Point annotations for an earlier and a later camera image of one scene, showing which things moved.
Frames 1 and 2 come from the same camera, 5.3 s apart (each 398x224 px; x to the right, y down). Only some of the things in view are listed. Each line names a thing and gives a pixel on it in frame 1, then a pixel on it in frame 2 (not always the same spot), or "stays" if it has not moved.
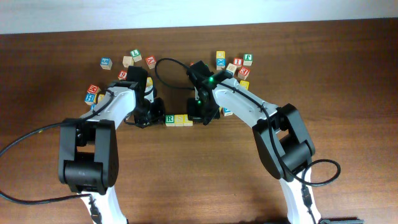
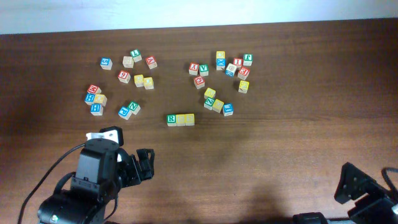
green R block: [170, 120] stays
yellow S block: [187, 122] stays
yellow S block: [179, 120] stays
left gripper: [158, 119] → [137, 175]
